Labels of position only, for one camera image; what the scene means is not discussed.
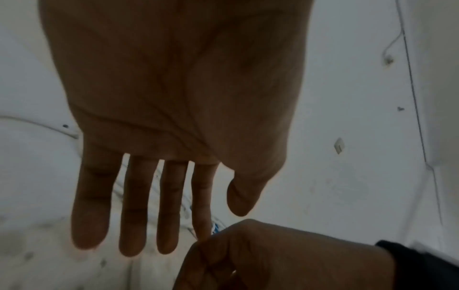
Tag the person's left hand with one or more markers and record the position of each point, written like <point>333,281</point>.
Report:
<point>172,85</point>

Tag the person's right hand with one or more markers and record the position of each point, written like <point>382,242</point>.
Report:
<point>287,260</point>

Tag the white wall switch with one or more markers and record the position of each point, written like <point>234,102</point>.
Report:
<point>339,145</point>

